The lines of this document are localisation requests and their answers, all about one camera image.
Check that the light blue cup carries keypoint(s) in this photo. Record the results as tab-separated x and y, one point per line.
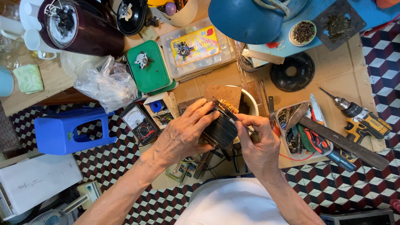
5	82

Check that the flat metal strip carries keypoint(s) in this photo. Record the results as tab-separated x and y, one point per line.
264	56

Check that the cream container with tools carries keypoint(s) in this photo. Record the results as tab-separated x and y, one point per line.
182	14

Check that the blue plastic stool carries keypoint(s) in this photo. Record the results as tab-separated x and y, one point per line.
59	134

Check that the dark metal plate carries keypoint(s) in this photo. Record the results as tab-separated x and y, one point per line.
339	26

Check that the green plastic box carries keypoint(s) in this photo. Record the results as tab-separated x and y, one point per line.
150	75

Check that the dark blue round bowl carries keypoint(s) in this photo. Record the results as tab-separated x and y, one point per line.
247	22

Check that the white round bowl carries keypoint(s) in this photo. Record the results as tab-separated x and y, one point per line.
251	104

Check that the white pitcher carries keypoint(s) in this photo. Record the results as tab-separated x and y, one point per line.
11	26

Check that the dark round can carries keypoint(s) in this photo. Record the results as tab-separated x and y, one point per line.
245	64

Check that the blue plastic table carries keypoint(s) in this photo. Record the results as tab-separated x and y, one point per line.
372	12

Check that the black analog multimeter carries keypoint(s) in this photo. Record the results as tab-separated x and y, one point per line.
137	123

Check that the white electric fan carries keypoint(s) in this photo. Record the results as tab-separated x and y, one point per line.
50	218

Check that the dark maroon blender base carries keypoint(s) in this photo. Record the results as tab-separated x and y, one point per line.
90	29

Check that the large cardboard sheet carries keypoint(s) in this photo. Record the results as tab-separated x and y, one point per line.
340	73

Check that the clear organizer box yellow label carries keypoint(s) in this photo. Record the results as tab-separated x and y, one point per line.
197	47

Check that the green patterned cloth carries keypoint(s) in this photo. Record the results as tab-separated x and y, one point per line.
28	78

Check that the person's right hand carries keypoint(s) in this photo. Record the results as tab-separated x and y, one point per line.
261	150

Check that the white small appliance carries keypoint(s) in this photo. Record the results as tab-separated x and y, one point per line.
90	192

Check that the person's white shirt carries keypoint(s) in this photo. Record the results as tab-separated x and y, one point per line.
231	203

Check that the clear tray of hand tools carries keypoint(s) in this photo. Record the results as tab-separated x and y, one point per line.
300	140

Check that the small metal coupling part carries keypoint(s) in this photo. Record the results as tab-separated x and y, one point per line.
142	60

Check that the green metal bracket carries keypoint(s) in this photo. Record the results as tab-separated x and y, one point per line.
176	172

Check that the round tin of screws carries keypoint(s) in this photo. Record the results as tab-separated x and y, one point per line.
302	32

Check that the white ceramic mug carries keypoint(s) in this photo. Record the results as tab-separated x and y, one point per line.
34	40

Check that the black round blender coupling base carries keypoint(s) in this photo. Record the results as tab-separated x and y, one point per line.
131	15

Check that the crumpled clear plastic bag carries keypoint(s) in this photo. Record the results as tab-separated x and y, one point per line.
106	82

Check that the small open cardboard box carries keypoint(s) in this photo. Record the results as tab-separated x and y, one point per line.
165	107

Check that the black power plug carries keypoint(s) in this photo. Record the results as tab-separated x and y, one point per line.
154	22

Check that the black laminated transformer core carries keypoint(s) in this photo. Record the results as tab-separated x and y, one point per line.
222	131

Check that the person's left hand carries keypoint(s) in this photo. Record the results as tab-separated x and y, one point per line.
178	137

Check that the blue tape spool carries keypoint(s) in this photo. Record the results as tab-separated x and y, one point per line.
156	106

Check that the white flat box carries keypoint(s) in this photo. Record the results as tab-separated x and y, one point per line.
37	181

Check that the thin metal rod tool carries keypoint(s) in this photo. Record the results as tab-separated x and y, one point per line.
265	93

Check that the person's left fingers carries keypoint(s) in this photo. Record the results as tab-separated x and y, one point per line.
201	114

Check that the dark screen device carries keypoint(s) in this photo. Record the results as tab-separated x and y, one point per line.
359	218

